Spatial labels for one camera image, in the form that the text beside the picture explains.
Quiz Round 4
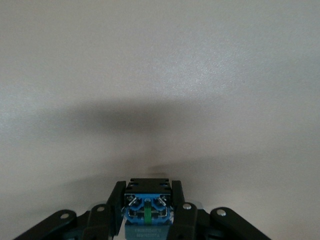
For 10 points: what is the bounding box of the orange mushroom push button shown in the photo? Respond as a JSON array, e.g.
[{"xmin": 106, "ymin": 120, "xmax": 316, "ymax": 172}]
[{"xmin": 123, "ymin": 172, "xmax": 175, "ymax": 240}]

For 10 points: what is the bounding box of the brown table cover sheet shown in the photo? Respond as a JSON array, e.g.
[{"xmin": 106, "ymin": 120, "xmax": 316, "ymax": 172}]
[{"xmin": 0, "ymin": 0, "xmax": 320, "ymax": 240}]

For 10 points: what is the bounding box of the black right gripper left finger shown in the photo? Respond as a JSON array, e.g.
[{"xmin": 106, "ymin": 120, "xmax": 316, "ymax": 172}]
[{"xmin": 14, "ymin": 180, "xmax": 127, "ymax": 240}]

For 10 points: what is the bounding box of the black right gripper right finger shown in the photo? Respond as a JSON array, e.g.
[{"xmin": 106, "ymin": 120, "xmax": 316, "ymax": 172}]
[{"xmin": 167, "ymin": 180, "xmax": 272, "ymax": 240}]

